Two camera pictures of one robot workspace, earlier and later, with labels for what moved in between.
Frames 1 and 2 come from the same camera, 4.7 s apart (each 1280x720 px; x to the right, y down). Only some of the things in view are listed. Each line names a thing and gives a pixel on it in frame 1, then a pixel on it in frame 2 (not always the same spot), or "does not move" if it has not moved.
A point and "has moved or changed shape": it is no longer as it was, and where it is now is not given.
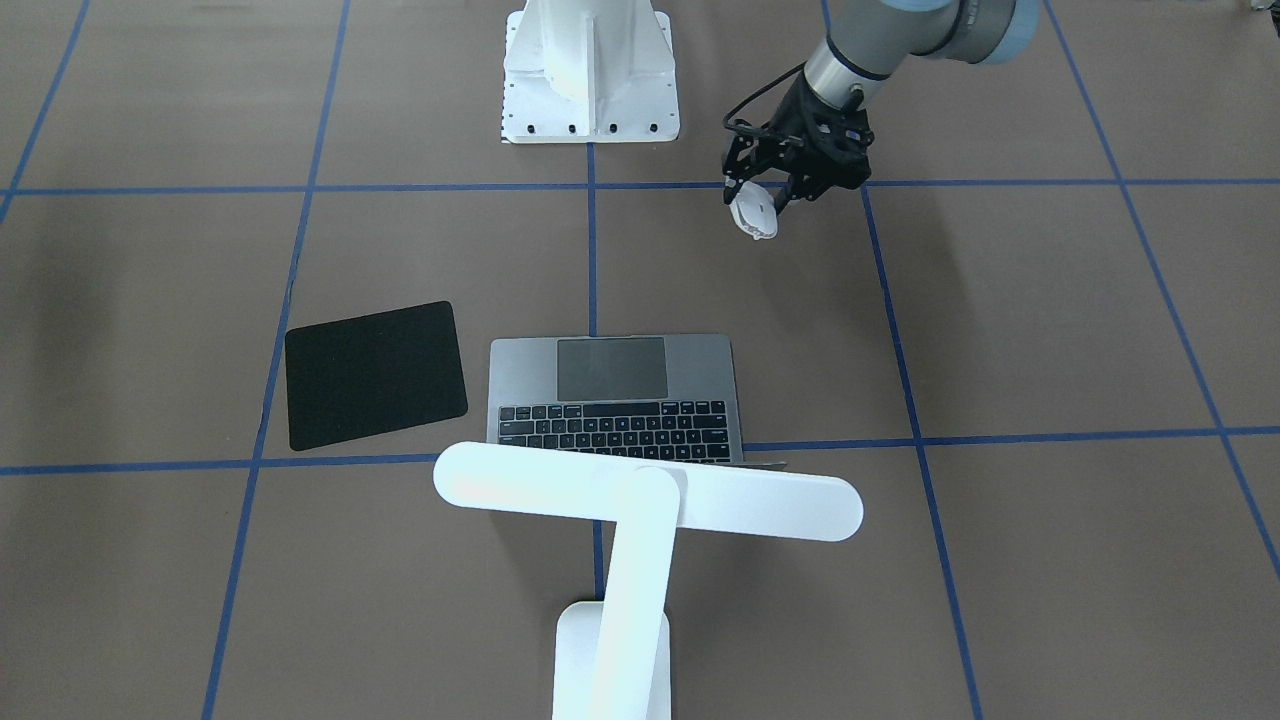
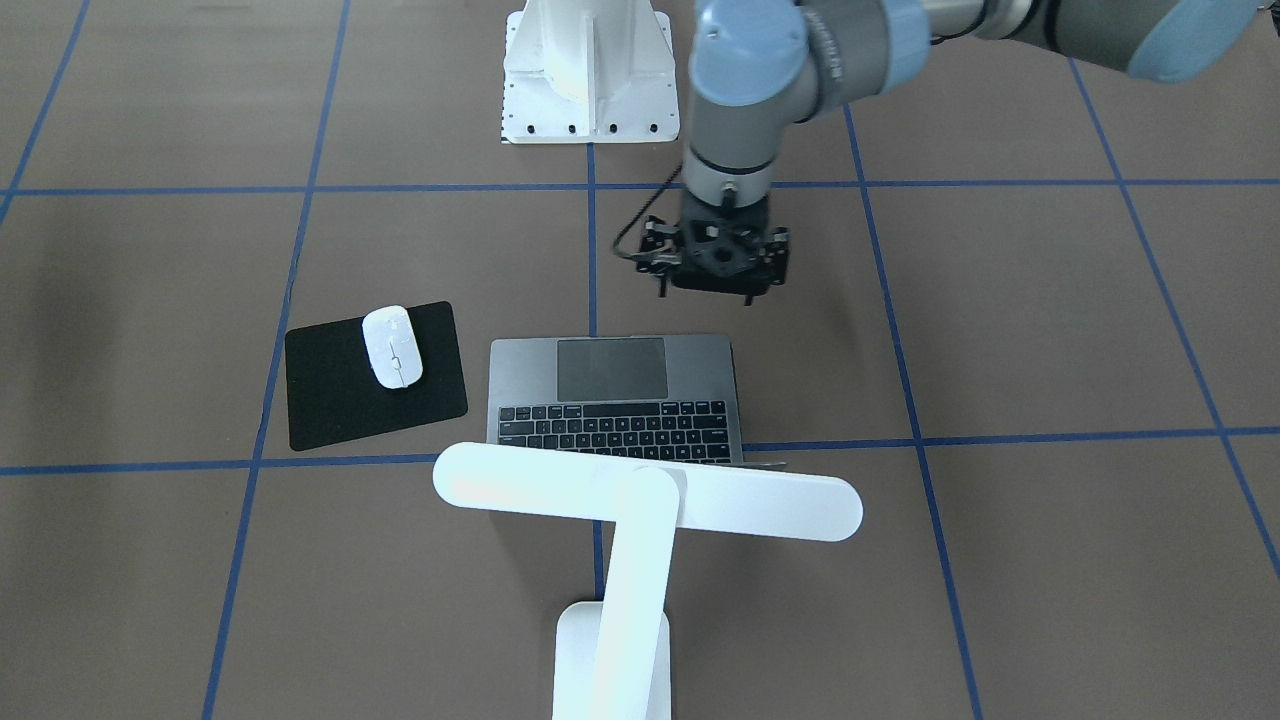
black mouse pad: (369, 376) does not move
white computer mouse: (755, 211) has moved or changed shape
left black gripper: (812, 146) → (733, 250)
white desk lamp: (613, 656) does not move
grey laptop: (666, 399) does not move
